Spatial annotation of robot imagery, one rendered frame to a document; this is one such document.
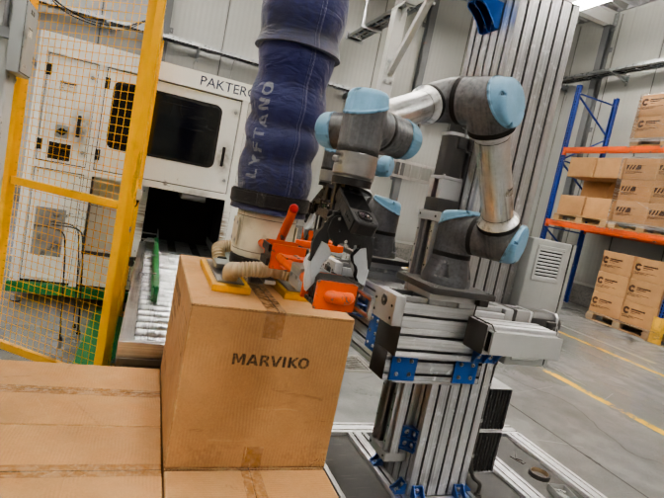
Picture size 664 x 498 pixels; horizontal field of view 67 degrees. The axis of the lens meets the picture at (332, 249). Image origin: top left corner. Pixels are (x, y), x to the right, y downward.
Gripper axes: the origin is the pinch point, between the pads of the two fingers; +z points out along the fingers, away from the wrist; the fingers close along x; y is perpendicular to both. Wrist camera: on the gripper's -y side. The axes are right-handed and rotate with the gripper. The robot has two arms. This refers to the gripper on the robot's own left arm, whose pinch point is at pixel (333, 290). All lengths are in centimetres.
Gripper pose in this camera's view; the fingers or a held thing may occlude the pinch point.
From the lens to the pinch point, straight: 88.6
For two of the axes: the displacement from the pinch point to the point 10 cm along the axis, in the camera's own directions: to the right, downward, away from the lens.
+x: -9.2, -1.5, -3.6
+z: -2.0, 9.8, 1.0
